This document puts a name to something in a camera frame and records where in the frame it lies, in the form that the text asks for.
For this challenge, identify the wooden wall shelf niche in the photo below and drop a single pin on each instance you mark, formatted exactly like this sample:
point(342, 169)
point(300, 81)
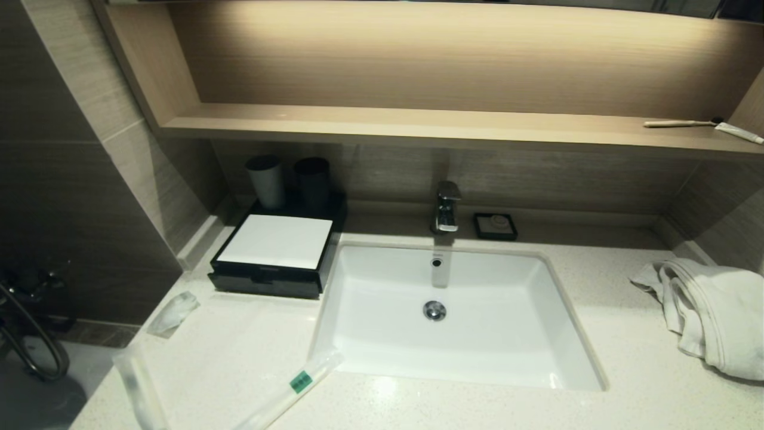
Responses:
point(418, 129)

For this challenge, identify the white rectangular sink basin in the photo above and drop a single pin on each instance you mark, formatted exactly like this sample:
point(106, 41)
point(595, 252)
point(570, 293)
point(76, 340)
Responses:
point(382, 334)

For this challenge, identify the small crinkled clear sachet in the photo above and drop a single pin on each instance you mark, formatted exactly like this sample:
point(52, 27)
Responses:
point(173, 313)

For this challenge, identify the long packet with green label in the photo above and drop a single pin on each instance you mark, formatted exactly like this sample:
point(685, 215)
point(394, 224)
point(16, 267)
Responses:
point(301, 381)

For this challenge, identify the white square pad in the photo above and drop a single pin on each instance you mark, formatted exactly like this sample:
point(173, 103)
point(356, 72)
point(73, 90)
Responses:
point(277, 240)

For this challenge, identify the grey cup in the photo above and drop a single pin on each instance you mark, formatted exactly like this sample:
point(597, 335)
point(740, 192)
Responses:
point(267, 182)

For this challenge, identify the translucent packet with dark comb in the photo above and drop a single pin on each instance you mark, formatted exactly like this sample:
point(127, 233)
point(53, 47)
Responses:
point(141, 391)

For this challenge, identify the black square soap dish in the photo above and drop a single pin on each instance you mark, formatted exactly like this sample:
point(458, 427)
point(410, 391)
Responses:
point(477, 230)

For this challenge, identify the round white soap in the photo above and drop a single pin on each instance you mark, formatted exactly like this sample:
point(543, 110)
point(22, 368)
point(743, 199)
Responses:
point(495, 225)

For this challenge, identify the beige toothbrush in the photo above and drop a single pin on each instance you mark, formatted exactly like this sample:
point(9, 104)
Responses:
point(677, 123)

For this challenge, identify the chrome faucet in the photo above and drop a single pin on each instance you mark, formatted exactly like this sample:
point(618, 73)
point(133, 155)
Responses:
point(446, 206)

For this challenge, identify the chrome sink drain stopper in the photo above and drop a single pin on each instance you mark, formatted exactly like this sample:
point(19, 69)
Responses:
point(434, 310)

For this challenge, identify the white crumpled towel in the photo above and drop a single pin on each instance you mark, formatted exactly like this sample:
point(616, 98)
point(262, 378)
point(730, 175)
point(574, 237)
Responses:
point(722, 316)

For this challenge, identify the black amenity drawer box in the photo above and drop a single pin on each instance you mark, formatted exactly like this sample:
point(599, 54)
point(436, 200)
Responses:
point(334, 215)

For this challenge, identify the black cup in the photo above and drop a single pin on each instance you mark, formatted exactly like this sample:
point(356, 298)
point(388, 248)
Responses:
point(313, 182)

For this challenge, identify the white toothpaste tube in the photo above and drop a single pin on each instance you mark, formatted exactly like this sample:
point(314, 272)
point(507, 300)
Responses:
point(739, 132)

